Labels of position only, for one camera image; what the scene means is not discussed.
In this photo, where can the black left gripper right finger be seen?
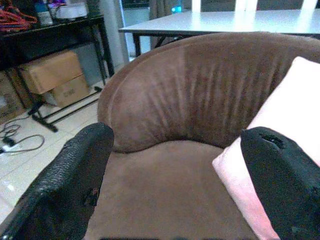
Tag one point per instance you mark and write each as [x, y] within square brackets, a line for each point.
[282, 180]

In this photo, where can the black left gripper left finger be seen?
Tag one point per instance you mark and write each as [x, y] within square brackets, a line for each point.
[62, 185]

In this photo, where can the pink pillow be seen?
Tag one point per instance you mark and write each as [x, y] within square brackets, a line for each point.
[282, 105]

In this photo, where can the brown suede sofa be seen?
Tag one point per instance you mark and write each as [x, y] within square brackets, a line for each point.
[175, 140]

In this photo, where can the small brown cardboard box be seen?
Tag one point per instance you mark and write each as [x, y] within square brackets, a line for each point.
[71, 92]

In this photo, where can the brown cardboard box with print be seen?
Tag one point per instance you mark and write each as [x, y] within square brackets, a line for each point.
[8, 100]

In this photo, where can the large brown cardboard box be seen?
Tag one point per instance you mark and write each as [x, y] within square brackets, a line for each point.
[51, 72]

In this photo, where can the black metal table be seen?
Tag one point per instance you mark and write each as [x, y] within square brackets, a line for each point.
[52, 42]

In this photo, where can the grey folding table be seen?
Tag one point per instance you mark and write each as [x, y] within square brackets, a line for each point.
[220, 23]

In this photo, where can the white box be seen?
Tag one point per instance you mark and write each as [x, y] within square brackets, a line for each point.
[70, 12]

